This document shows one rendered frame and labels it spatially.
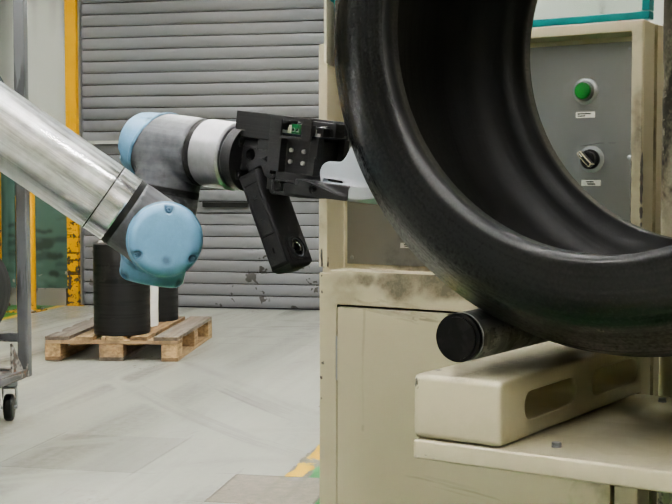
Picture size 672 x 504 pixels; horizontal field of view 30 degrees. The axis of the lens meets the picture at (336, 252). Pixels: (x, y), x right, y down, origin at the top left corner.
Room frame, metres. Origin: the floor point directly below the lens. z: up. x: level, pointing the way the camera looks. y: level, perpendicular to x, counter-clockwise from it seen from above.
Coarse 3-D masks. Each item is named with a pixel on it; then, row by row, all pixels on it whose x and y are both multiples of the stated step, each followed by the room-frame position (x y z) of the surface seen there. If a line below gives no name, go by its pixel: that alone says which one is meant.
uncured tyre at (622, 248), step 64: (384, 0) 1.12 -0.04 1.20; (448, 0) 1.36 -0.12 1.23; (512, 0) 1.36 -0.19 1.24; (384, 64) 1.12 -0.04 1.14; (448, 64) 1.36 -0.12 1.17; (512, 64) 1.36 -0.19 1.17; (384, 128) 1.13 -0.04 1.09; (448, 128) 1.35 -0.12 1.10; (512, 128) 1.36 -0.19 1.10; (384, 192) 1.14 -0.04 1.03; (448, 192) 1.09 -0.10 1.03; (512, 192) 1.35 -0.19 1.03; (576, 192) 1.32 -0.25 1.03; (448, 256) 1.10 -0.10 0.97; (512, 256) 1.06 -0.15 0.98; (576, 256) 1.02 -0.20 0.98; (640, 256) 0.99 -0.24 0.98; (512, 320) 1.09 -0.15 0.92; (576, 320) 1.04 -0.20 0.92; (640, 320) 1.00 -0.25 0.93
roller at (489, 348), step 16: (448, 320) 1.12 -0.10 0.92; (464, 320) 1.11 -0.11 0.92; (480, 320) 1.12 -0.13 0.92; (496, 320) 1.14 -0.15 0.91; (448, 336) 1.12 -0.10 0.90; (464, 336) 1.11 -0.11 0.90; (480, 336) 1.11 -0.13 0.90; (496, 336) 1.13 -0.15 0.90; (512, 336) 1.16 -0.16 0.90; (528, 336) 1.19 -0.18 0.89; (448, 352) 1.12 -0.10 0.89; (464, 352) 1.11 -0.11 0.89; (480, 352) 1.11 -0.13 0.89; (496, 352) 1.15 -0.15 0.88
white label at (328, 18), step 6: (324, 0) 1.16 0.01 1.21; (324, 6) 1.16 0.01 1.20; (330, 6) 1.18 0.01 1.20; (324, 12) 1.16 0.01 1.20; (330, 12) 1.18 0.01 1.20; (324, 18) 1.16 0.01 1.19; (330, 18) 1.18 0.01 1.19; (324, 24) 1.16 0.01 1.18; (330, 24) 1.18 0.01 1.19; (324, 30) 1.16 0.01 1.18; (330, 30) 1.18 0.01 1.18; (324, 36) 1.16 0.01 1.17; (330, 36) 1.18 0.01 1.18; (324, 42) 1.16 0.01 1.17; (330, 42) 1.18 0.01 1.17; (324, 48) 1.16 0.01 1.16; (330, 48) 1.18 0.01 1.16; (324, 54) 1.16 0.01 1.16; (330, 54) 1.18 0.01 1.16; (324, 60) 1.16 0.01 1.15; (330, 60) 1.18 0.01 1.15
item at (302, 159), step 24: (240, 120) 1.35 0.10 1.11; (264, 120) 1.33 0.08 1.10; (288, 120) 1.32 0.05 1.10; (312, 120) 1.27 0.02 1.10; (240, 144) 1.34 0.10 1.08; (264, 144) 1.33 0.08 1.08; (288, 144) 1.30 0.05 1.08; (312, 144) 1.28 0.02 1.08; (336, 144) 1.32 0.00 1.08; (240, 168) 1.35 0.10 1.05; (264, 168) 1.33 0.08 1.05; (288, 168) 1.30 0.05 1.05; (312, 168) 1.28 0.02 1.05
